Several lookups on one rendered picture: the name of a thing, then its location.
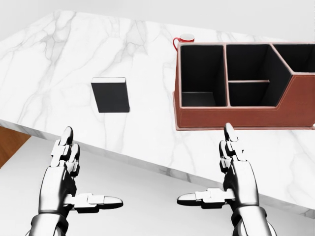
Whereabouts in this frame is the red mug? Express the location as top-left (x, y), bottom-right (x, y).
top-left (172, 33), bottom-right (195, 52)

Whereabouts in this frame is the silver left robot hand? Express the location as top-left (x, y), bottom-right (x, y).
top-left (38, 126), bottom-right (124, 215)

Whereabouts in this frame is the red-brown desk caddy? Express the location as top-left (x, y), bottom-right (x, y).
top-left (173, 42), bottom-right (315, 131)

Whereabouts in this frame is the black book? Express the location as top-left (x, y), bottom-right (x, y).
top-left (91, 77), bottom-right (130, 114)

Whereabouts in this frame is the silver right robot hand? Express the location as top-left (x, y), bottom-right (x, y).
top-left (177, 122), bottom-right (260, 212)

